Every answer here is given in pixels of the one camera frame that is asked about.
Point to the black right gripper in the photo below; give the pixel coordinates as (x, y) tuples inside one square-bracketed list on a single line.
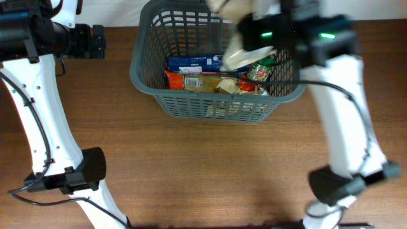
[(248, 28)]

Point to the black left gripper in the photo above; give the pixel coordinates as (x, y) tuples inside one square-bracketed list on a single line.
[(86, 49)]

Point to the green lid jar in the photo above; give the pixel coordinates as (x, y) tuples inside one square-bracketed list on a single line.
[(260, 70)]

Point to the cream paper bag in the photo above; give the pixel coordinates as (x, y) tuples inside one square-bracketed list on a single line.
[(235, 11)]

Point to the grey plastic basket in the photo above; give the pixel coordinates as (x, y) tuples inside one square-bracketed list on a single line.
[(178, 42)]

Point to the blue foil box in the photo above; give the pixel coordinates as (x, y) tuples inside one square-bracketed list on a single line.
[(200, 64)]

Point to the orange pasta packet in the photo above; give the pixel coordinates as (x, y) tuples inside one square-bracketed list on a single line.
[(203, 82)]

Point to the brown white rice bag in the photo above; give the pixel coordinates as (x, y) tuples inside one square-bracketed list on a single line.
[(229, 86)]

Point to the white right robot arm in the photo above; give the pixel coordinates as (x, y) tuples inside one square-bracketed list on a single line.
[(327, 51)]

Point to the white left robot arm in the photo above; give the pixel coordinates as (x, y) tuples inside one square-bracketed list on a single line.
[(35, 35)]

